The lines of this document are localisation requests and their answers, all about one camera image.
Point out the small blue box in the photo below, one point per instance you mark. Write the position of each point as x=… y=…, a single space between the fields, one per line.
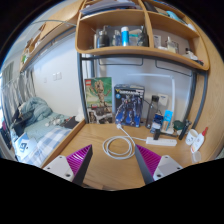
x=157 y=123

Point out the black electric shaver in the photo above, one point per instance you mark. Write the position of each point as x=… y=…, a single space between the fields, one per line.
x=185 y=128

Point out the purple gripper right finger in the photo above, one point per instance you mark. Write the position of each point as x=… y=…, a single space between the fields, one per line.
x=147 y=161

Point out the green Groot Lego box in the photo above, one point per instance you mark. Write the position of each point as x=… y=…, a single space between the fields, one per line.
x=99 y=100

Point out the black charger plug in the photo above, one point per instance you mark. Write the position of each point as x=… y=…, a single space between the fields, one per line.
x=156 y=134

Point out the dark grey water bottle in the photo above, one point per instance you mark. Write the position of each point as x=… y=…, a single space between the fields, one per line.
x=153 y=109

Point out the bed with blue bedding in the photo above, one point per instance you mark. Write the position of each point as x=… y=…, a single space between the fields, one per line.
x=36 y=131

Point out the black shelf bottle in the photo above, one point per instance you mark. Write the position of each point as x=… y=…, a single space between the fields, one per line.
x=103 y=38

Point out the white small jar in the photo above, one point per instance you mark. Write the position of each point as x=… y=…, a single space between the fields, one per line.
x=191 y=136

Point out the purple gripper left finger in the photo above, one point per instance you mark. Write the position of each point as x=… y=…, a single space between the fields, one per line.
x=79 y=162

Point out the white power strip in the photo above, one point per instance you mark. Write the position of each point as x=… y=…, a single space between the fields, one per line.
x=161 y=142

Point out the white lotion bottle red cap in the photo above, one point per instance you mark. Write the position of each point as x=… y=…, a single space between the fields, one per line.
x=198 y=141

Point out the blue Gundam model box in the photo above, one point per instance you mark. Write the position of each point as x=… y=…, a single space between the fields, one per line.
x=128 y=104

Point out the wooden wall shelf unit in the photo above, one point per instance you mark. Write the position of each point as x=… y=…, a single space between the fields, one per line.
x=156 y=29

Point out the blue white shelf bottle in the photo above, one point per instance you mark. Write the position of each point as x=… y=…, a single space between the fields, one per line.
x=125 y=36

